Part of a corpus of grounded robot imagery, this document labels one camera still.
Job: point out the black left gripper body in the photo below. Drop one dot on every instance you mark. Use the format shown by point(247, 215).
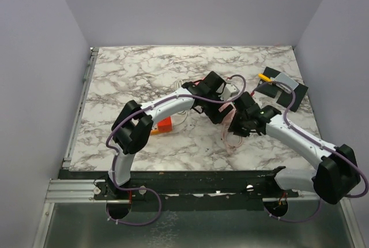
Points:
point(211, 109)

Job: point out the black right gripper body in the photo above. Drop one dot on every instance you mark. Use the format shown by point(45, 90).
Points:
point(240, 124)

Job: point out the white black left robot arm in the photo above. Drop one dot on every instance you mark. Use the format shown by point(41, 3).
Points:
point(132, 128)

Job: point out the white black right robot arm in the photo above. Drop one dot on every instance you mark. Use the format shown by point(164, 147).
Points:
point(334, 172)

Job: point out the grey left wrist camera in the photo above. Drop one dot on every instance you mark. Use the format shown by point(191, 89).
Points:
point(226, 91)

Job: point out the white grey network switch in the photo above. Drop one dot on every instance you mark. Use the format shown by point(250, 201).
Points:
point(286, 83)

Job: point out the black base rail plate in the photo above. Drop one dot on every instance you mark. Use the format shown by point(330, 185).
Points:
point(187, 190)

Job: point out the aluminium frame rail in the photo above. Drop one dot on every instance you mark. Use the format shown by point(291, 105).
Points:
point(71, 216)

